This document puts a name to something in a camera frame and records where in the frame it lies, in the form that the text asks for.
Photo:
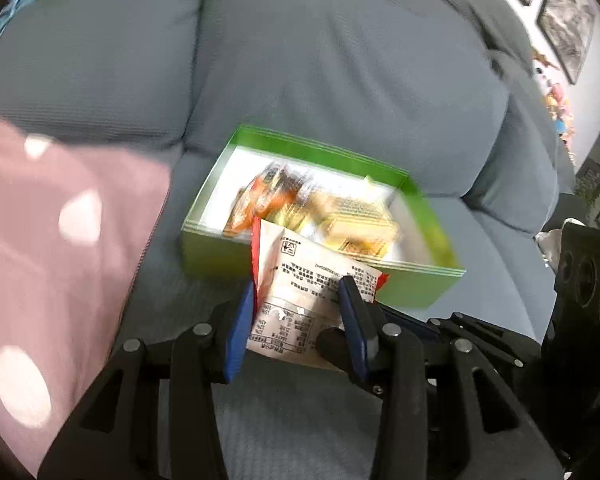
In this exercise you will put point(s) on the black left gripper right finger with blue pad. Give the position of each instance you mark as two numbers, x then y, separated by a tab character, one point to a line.
455	420

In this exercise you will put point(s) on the black left gripper left finger with blue pad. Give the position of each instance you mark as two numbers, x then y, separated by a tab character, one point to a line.
112	433

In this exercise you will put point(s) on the red white snack packet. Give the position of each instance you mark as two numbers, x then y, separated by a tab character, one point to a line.
297	293

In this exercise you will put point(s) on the cream plush pillow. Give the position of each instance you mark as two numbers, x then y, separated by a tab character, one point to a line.
550	243

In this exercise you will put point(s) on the green cardboard box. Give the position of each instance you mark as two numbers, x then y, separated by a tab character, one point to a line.
421	265

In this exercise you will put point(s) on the scallion cracker packet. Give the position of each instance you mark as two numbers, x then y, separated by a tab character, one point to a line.
359	228

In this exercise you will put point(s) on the pink polka dot blanket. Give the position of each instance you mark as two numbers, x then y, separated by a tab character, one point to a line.
75	222

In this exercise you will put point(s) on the orange panda snack packet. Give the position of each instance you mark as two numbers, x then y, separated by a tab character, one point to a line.
277	195

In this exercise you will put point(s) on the row of plush toys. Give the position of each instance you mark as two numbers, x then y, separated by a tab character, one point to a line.
548	77

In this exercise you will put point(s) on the grey fabric sofa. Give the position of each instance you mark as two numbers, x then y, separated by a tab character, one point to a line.
441	89

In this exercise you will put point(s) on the framed ink painting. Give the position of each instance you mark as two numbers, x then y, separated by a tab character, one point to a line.
568	27

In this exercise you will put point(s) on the black camera module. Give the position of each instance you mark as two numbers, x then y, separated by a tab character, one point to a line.
571	346

